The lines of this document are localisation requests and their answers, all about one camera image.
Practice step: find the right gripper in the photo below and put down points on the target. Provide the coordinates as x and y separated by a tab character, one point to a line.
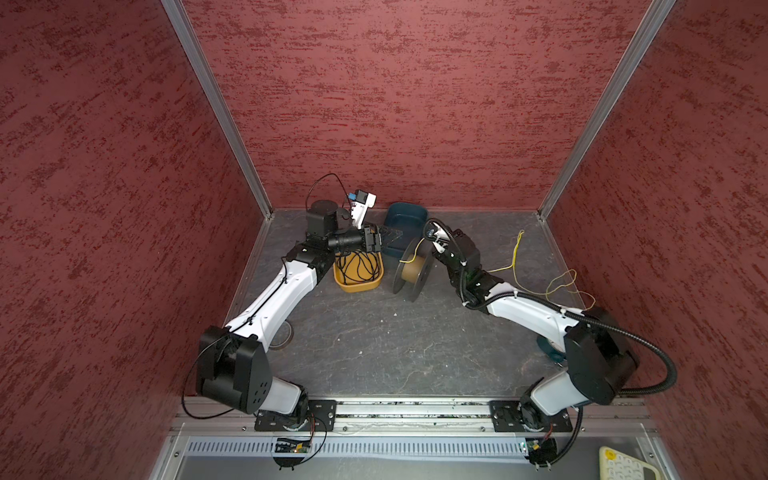
456	233

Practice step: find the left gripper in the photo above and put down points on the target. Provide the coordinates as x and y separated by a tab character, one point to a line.
371	243

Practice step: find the black cable spool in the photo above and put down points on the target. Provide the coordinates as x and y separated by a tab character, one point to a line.
414	268

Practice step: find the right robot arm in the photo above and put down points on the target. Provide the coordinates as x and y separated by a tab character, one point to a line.
556	392

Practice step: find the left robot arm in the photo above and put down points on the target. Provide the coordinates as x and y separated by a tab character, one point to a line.
232	367

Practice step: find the yellow plastic bin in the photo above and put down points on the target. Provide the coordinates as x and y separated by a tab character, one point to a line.
358	272

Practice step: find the teal plastic bin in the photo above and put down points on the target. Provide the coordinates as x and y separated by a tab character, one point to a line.
404	222

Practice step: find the black corrugated conduit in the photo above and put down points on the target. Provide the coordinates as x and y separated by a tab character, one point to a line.
648	348

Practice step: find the brown tape roll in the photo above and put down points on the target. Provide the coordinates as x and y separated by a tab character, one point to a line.
283	336

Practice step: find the yellow white calculator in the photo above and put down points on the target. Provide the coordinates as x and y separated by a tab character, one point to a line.
616	465

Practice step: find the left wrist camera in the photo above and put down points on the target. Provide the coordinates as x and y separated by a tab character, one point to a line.
360	202

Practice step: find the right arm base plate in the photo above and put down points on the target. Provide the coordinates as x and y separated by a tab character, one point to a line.
512	416

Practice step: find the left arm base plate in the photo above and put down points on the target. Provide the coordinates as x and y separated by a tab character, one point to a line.
309	415

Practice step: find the aluminium front rail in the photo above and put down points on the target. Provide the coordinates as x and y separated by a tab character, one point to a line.
460	416

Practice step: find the perforated cable tray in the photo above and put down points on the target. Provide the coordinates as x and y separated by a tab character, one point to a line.
504	449

